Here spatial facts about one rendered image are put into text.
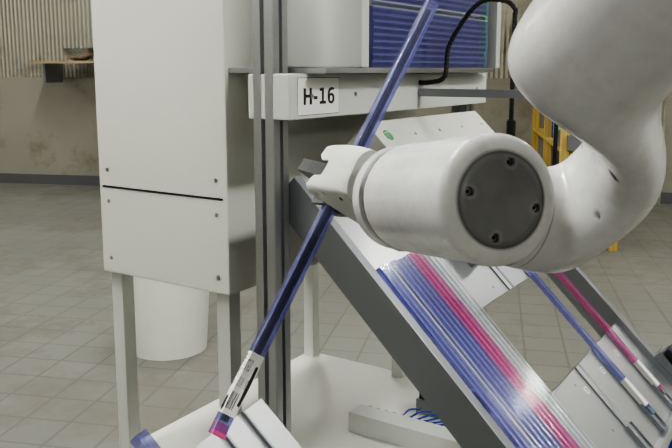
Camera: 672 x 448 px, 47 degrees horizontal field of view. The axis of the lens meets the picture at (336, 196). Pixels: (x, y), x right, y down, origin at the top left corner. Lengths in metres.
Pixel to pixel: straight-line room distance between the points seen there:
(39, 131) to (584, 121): 9.88
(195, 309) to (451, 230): 3.44
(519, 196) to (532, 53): 0.11
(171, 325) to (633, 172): 3.48
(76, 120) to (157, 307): 6.30
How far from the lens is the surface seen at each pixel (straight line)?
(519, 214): 0.50
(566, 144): 6.23
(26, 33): 10.27
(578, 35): 0.41
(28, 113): 10.28
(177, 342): 3.90
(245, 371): 0.73
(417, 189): 0.50
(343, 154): 0.65
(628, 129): 0.45
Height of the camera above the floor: 1.39
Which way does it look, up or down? 9 degrees down
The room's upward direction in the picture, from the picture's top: straight up
